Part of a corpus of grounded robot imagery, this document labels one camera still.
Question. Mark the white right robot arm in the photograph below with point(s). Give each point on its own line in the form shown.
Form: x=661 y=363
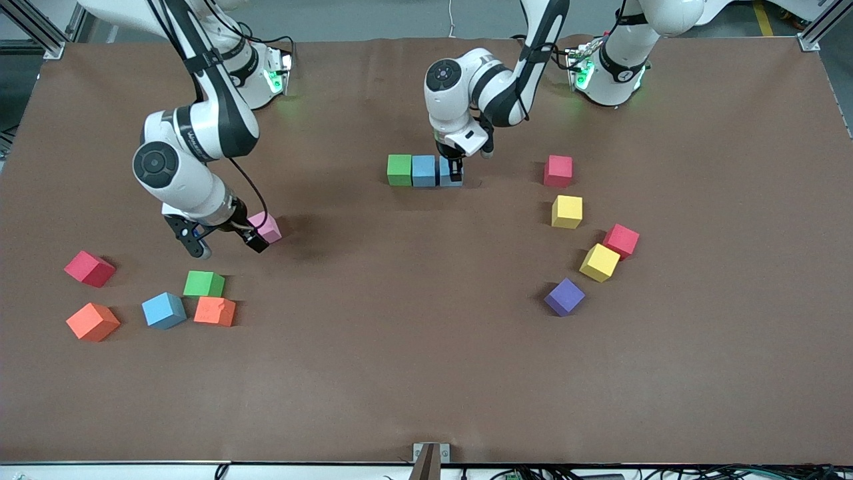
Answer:
x=193 y=133

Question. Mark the brown table mat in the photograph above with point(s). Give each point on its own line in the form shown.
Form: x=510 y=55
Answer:
x=400 y=366

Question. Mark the green foam block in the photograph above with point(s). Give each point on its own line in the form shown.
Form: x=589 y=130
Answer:
x=399 y=170
x=203 y=284

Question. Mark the aluminium frame post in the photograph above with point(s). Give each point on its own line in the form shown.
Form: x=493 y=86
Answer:
x=814 y=36
x=46 y=36

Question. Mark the red foam block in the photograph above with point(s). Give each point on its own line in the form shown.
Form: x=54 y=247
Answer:
x=622 y=240
x=558 y=171
x=88 y=269

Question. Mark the purple foam block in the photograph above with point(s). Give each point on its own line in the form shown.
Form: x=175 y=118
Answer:
x=564 y=297

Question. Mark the pink foam block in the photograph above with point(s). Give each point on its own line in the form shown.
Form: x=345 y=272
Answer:
x=270 y=225

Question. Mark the metal mount bracket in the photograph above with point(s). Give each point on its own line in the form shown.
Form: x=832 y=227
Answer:
x=430 y=460

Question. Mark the dented orange foam block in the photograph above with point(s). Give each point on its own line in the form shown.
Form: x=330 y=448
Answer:
x=214 y=311

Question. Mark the smooth orange foam block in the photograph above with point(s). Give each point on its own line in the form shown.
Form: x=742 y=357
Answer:
x=92 y=322

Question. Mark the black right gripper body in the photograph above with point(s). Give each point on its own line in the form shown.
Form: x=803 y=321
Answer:
x=238 y=224

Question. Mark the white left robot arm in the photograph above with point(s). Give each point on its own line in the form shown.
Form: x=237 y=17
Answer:
x=506 y=93

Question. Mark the blue foam block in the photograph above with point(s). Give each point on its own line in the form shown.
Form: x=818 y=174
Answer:
x=442 y=176
x=163 y=310
x=423 y=171

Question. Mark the yellow foam block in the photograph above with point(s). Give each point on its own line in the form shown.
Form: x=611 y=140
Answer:
x=567 y=212
x=599 y=262

